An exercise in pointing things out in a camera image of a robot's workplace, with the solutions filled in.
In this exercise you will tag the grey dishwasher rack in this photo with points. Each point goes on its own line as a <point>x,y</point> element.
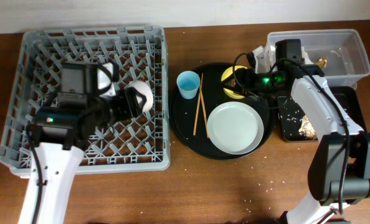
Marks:
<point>138,53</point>

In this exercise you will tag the grey plate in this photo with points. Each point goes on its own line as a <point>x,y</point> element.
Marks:
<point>235,128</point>

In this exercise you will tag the yellow plastic bowl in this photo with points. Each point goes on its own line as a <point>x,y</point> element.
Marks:
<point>228,72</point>

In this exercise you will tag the pink plastic cup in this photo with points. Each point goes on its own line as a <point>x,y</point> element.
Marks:
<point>144,94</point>

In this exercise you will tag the round black tray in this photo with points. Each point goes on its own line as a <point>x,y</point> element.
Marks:
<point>189,126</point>

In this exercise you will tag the food scraps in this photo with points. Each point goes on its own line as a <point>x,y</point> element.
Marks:
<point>306,129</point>

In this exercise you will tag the wooden chopstick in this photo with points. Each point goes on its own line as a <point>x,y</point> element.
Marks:
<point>203,109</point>
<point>198,106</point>

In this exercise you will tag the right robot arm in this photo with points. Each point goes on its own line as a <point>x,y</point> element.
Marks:
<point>339,174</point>

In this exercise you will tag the blue plastic cup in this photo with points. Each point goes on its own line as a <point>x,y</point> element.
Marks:
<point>188,84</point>

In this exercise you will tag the clear plastic bin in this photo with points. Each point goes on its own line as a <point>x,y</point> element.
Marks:
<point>347,60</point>

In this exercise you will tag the gold foil wrapper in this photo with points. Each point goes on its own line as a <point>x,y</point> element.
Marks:
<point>322,62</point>

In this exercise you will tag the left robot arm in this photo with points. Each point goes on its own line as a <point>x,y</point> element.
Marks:
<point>60,129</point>

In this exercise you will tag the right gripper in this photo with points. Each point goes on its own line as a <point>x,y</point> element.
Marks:
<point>250,83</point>

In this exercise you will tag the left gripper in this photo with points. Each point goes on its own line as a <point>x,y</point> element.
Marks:
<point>125,102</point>

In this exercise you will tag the black rectangular waste tray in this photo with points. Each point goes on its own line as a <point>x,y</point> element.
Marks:
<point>290,114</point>

